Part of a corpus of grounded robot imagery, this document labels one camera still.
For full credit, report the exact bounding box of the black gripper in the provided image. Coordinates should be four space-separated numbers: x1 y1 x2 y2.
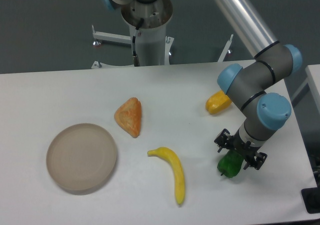
214 128 268 170

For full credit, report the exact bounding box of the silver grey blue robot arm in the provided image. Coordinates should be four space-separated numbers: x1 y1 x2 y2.
102 0 303 178

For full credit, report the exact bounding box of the green toy bell pepper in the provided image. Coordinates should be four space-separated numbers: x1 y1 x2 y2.
217 150 244 178

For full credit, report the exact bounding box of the yellow toy bell pepper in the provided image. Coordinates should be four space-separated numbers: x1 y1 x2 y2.
205 90 232 115

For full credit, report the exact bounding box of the yellow toy banana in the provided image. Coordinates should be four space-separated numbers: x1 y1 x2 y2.
147 147 186 206

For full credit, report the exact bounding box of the black device at table edge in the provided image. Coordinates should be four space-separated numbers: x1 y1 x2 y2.
301 187 320 214

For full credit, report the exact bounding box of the orange toy triangular sandwich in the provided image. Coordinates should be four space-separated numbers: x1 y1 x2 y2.
114 97 142 138

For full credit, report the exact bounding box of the beige round plate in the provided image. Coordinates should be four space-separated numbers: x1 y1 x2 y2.
46 123 118 195

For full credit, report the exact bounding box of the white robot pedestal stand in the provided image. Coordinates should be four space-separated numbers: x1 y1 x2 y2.
90 0 235 70

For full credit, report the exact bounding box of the black cable on pedestal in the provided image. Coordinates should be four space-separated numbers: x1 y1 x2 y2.
131 17 145 67

